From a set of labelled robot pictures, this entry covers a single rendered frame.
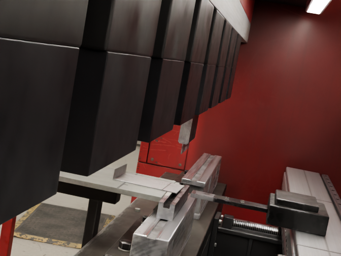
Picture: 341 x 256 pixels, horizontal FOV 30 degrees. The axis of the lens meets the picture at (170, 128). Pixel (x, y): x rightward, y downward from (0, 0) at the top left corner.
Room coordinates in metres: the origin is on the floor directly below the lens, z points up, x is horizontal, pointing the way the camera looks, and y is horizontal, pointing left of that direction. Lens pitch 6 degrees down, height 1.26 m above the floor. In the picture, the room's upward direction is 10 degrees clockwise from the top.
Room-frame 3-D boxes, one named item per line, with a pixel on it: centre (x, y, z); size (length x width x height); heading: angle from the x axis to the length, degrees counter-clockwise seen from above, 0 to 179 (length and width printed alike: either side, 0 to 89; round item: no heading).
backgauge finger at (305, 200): (1.21, -0.19, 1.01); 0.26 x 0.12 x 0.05; 82
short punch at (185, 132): (1.24, -0.04, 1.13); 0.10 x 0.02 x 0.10; 172
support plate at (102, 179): (1.26, 0.11, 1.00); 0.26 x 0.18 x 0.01; 82
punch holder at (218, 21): (1.07, -0.01, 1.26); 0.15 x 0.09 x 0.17; 172
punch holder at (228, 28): (1.26, -0.04, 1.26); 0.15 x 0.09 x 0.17; 172
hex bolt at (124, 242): (1.11, 0.04, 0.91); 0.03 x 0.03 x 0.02
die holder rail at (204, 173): (1.78, -0.11, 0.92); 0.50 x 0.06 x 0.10; 172
